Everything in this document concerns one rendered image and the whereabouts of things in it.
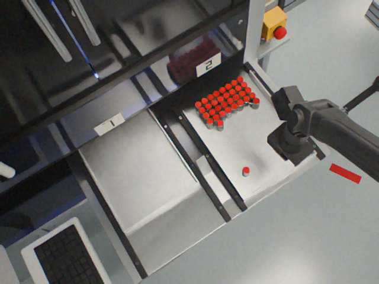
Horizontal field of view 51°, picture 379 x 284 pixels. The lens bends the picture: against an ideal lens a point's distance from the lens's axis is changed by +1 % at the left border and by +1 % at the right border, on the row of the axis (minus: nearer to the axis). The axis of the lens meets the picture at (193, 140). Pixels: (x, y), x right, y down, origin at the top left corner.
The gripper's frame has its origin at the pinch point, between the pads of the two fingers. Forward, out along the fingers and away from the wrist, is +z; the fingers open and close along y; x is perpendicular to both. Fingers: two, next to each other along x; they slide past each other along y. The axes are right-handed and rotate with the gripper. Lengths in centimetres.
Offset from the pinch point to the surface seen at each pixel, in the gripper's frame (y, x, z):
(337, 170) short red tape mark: -11, -53, 101
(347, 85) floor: 19, -94, 99
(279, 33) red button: 29.0, -27.1, 0.8
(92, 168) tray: 38, 42, 17
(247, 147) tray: 11.0, 1.0, 14.8
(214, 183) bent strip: 9.4, 16.3, 15.5
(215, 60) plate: 34.5, -6.0, 0.5
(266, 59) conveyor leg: 44, -46, 51
